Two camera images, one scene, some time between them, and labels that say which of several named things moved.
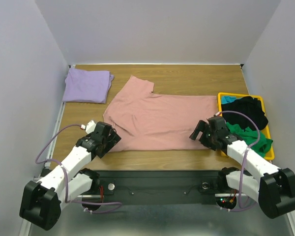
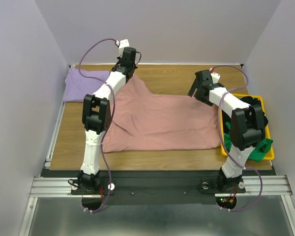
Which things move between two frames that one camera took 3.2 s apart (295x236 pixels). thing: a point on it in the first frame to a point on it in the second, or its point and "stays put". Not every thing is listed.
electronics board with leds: [226, 202] stays put
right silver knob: [205, 186] stays put
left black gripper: [113, 139] to [119, 59]
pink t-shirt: [145, 121] stays put
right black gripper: [204, 133] to [200, 90]
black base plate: [160, 187] stays put
